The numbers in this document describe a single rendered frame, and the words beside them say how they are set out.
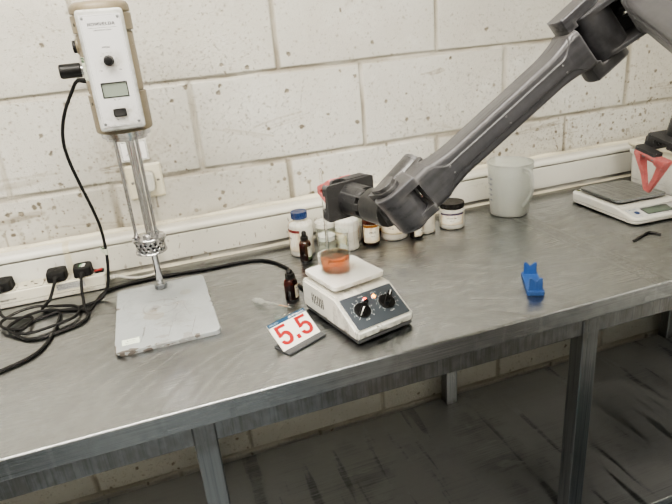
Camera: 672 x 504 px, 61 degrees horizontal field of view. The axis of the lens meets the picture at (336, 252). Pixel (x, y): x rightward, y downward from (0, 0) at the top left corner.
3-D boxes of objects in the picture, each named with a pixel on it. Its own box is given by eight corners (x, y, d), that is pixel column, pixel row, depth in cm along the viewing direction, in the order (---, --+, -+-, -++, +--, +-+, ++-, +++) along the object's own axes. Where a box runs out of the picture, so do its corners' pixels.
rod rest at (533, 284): (544, 296, 115) (545, 280, 114) (527, 296, 116) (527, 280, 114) (537, 275, 124) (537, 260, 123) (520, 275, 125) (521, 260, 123)
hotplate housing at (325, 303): (414, 324, 109) (413, 286, 106) (358, 347, 103) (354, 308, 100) (350, 286, 127) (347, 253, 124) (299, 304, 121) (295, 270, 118)
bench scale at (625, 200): (633, 228, 146) (636, 210, 144) (568, 202, 169) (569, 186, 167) (694, 216, 150) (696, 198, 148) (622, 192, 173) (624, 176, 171)
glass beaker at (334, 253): (319, 267, 117) (315, 228, 114) (350, 264, 117) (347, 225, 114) (321, 281, 110) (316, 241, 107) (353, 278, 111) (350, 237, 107)
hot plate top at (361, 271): (385, 275, 112) (385, 270, 112) (334, 293, 106) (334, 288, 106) (352, 257, 122) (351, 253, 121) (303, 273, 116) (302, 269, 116)
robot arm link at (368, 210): (374, 211, 88) (391, 235, 92) (402, 181, 90) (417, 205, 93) (348, 203, 94) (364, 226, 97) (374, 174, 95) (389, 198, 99)
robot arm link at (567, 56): (600, -14, 79) (639, 49, 83) (577, -8, 85) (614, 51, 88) (371, 196, 82) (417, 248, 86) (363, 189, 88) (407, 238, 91)
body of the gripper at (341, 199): (319, 185, 97) (345, 192, 92) (366, 172, 103) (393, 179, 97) (323, 221, 100) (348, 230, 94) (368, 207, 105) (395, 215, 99)
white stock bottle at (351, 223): (356, 242, 152) (353, 203, 148) (362, 249, 147) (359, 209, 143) (334, 245, 151) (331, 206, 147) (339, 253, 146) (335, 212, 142)
